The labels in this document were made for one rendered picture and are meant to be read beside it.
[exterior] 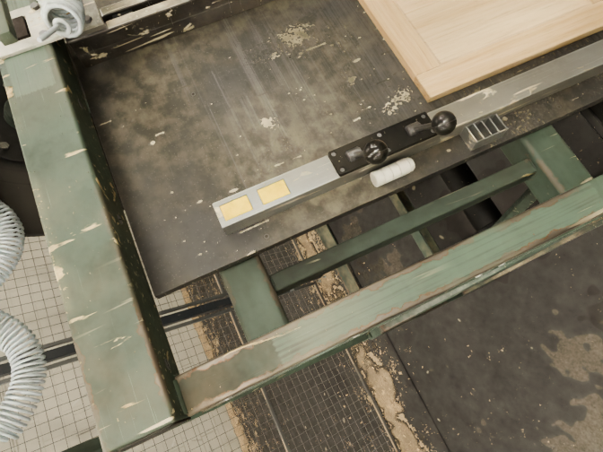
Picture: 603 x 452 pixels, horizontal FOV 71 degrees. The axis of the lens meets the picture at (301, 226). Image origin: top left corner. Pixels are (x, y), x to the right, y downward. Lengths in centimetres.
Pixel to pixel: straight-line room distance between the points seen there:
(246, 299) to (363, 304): 21
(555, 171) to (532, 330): 150
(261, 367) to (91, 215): 35
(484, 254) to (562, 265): 150
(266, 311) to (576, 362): 182
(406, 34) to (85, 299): 77
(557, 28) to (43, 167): 102
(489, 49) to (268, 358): 74
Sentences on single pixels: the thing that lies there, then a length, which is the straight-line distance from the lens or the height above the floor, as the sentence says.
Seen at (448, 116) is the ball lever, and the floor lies 145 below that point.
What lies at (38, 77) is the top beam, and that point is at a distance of 92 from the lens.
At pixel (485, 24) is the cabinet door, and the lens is 105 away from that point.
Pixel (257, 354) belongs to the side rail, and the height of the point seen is 173.
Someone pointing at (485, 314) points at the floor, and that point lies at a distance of 247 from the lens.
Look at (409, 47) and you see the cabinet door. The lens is 96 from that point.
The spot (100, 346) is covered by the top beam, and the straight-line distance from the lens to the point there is 67.
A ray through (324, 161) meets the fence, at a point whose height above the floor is 153.
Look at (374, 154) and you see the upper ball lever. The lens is 64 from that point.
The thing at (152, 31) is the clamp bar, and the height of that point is 168.
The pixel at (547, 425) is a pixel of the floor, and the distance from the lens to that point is 257.
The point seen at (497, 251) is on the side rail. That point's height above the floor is 138.
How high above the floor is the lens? 204
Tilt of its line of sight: 38 degrees down
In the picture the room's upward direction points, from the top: 101 degrees counter-clockwise
